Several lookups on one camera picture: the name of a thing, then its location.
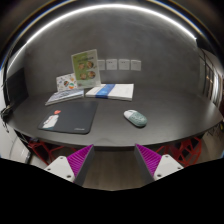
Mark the dark framed glass partition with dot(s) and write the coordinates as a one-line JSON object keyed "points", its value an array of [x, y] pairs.
{"points": [[210, 76]]}

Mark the black monitor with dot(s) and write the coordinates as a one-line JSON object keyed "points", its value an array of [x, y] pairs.
{"points": [[16, 88]]}

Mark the green menu sign stand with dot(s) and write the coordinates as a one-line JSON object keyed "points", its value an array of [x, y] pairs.
{"points": [[86, 68]]}

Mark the white ceiling light strip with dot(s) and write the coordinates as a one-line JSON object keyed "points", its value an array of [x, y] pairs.
{"points": [[106, 6]]}

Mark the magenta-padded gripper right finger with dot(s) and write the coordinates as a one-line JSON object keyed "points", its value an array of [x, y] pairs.
{"points": [[168, 165]]}

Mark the black mouse pad with cartoon print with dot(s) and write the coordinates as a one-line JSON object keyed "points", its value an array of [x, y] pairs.
{"points": [[71, 117]]}

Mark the white book with blue band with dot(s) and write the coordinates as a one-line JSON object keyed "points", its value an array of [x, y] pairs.
{"points": [[111, 91]]}

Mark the white card with colourful pictures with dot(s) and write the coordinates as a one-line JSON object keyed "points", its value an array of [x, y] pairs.
{"points": [[65, 82]]}

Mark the white wall socket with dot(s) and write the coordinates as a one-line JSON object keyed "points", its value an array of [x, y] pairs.
{"points": [[135, 65], [101, 64], [111, 64], [124, 64]]}

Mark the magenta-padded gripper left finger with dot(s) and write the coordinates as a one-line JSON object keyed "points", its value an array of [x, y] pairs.
{"points": [[60, 166]]}

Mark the red lattice table leg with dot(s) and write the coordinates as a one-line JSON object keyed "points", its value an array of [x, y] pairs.
{"points": [[186, 150], [43, 150]]}

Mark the grey striped magazine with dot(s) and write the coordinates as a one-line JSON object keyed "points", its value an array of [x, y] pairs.
{"points": [[64, 96]]}

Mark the white and green perforated mouse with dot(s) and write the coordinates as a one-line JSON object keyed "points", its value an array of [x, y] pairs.
{"points": [[136, 118]]}

